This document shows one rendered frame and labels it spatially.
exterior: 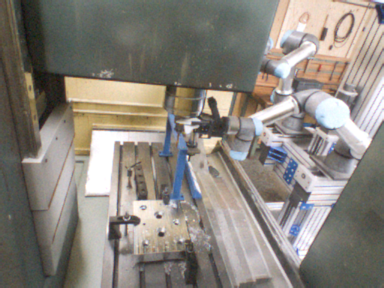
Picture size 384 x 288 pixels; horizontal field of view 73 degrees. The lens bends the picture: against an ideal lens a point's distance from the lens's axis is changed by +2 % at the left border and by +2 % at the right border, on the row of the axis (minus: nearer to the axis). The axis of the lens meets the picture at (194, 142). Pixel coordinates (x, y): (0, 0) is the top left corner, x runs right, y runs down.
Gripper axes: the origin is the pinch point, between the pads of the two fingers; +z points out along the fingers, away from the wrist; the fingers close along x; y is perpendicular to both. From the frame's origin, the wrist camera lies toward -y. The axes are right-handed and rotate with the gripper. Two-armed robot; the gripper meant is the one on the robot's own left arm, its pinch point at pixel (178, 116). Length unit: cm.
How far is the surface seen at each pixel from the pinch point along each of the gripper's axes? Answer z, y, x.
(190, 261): -7, 46, -30
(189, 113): -1.9, -4.8, -7.8
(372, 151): -65, -4, -27
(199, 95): -4.6, -11.5, -7.1
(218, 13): -3.4, -37.0, -12.6
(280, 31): -183, -22, 260
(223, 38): -6.5, -31.1, -12.5
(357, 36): -308, -34, 261
